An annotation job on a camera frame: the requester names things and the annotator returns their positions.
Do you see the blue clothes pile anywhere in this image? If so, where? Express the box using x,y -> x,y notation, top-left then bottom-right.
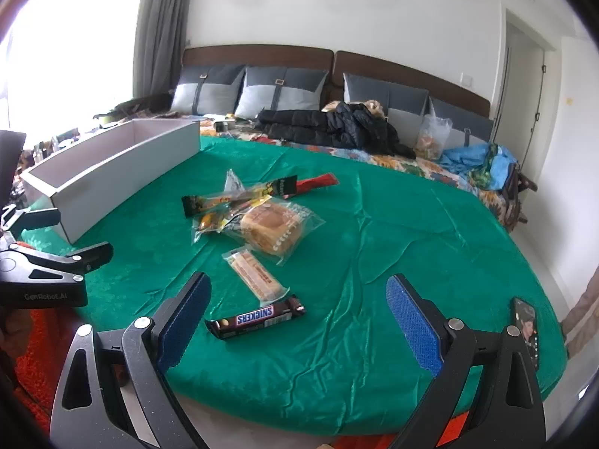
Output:
438,143 -> 518,190

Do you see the bread loaf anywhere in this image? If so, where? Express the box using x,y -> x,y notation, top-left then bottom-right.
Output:
217,196 -> 325,265

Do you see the black puffer jacket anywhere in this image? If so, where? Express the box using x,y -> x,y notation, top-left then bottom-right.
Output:
254,101 -> 416,159

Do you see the grey cushion far left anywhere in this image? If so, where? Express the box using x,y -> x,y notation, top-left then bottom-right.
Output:
171,64 -> 246,116

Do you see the red snack bar wrapper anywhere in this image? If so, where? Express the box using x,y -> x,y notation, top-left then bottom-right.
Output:
283,173 -> 339,199

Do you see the clear plastic bag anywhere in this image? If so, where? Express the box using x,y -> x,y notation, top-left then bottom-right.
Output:
414,98 -> 453,160

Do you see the grey curtain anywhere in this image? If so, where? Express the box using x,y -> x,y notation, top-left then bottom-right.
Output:
132,0 -> 190,97

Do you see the grey cushion far right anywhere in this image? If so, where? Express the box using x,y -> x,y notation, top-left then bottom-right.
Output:
429,97 -> 493,149

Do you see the biscuit stick pack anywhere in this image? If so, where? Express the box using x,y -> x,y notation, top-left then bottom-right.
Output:
222,246 -> 289,306

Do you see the grey cushion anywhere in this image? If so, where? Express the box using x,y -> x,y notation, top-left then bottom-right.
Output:
234,66 -> 328,119
171,64 -> 246,116
429,97 -> 493,149
343,73 -> 428,148

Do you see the brown snickers bar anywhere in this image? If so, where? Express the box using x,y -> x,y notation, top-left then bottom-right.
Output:
204,295 -> 307,339

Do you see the green satin cloth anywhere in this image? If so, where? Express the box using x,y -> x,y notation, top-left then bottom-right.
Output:
79,138 -> 566,436

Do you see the white triangular snack pouch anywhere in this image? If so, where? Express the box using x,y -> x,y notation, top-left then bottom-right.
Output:
224,169 -> 246,195

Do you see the white cardboard box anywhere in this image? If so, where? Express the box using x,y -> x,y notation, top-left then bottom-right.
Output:
21,119 -> 200,244

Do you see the corn sausage packet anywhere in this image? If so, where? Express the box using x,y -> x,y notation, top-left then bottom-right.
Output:
192,207 -> 248,243

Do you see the black yellow snack bar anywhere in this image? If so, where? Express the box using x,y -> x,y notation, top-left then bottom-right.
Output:
182,175 -> 298,218

